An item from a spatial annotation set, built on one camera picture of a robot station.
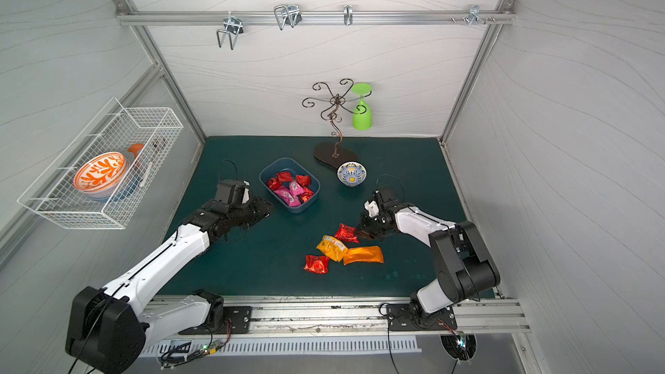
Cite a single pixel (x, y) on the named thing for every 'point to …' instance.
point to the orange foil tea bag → (363, 254)
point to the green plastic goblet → (362, 117)
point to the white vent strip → (210, 347)
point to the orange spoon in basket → (135, 148)
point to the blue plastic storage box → (295, 167)
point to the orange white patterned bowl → (100, 176)
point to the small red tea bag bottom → (316, 264)
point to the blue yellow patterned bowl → (351, 174)
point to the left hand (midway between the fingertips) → (272, 208)
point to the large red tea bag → (303, 180)
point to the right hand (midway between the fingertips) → (355, 230)
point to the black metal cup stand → (336, 155)
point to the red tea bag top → (284, 177)
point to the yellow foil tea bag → (333, 248)
